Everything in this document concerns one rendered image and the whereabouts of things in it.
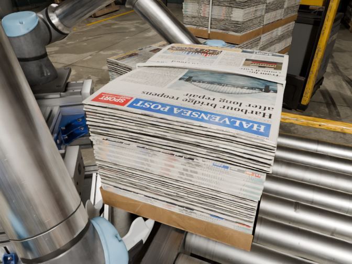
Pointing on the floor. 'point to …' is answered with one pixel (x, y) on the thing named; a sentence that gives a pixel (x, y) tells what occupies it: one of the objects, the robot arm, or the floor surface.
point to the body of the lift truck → (307, 36)
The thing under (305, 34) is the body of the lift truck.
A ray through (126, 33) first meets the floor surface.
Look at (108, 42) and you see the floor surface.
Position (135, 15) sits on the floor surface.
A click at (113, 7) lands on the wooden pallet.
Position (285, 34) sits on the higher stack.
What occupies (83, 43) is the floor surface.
